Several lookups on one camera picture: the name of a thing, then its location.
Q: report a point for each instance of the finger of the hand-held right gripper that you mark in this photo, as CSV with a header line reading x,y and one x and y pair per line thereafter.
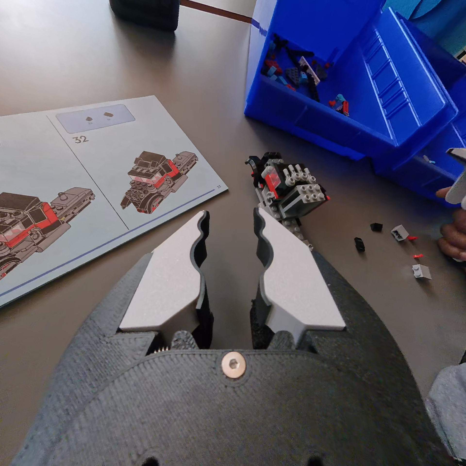
x,y
459,153

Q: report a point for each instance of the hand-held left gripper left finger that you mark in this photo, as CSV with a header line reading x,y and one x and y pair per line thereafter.
x,y
163,291

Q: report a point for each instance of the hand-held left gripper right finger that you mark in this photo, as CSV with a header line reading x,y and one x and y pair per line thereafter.
x,y
298,291

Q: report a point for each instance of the blue plastic storage bin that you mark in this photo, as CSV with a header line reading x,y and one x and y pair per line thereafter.
x,y
327,22
407,174

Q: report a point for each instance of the small black toy brick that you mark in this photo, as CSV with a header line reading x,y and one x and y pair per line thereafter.
x,y
359,244
376,227

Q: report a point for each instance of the toy brick truck model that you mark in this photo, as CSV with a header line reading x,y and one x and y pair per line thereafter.
x,y
291,193

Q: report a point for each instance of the person's right hand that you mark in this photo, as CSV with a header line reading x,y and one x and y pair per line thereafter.
x,y
453,238

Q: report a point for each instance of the small light blue brick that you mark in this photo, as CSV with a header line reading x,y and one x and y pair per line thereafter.
x,y
429,160

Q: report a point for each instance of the grey toy brick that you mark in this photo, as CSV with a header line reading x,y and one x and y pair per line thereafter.
x,y
399,233
421,272

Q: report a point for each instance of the toy brick instruction booklet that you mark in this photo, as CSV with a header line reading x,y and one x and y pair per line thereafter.
x,y
105,171

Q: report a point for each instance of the pile of toy bricks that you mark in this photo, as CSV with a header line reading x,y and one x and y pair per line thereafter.
x,y
295,72

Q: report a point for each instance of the person's grey jeans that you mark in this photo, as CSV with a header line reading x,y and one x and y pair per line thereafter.
x,y
449,411

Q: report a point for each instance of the black box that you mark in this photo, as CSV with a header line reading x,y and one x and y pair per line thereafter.
x,y
145,12

